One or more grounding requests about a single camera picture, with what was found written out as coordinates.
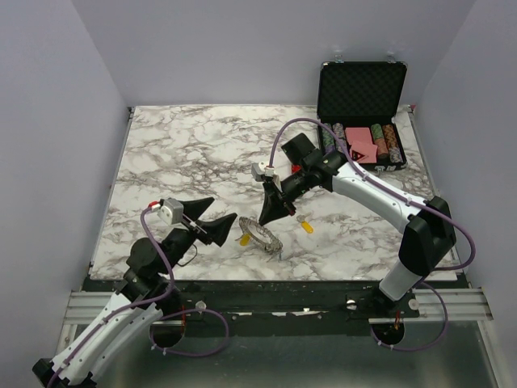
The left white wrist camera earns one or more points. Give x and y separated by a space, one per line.
170 211

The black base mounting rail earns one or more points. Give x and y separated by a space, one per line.
253 308

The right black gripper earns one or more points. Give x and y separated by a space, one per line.
276 204

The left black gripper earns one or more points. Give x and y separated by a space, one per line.
216 229

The black poker chip case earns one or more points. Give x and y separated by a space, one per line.
361 94

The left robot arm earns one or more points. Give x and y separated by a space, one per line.
147 293

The pink playing cards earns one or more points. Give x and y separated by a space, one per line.
362 148

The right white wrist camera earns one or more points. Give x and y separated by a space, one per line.
261 172

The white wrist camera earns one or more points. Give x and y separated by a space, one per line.
170 211
261 172

